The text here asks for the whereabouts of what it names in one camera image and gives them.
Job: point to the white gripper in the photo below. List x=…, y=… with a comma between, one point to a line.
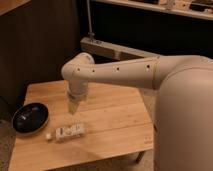
x=75, y=97

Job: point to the clear plastic bottle white cap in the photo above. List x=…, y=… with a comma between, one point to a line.
x=66, y=132

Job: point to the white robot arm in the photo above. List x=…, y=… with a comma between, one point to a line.
x=183, y=120

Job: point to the black ceramic bowl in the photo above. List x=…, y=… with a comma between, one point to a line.
x=30, y=118

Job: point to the wooden table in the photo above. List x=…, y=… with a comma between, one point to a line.
x=111, y=121

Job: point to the grey metal beam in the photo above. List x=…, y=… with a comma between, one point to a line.
x=110, y=50

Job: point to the metal pole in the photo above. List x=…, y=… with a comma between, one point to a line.
x=91, y=34

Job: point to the wooden shelf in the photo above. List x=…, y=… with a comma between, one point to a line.
x=159, y=8

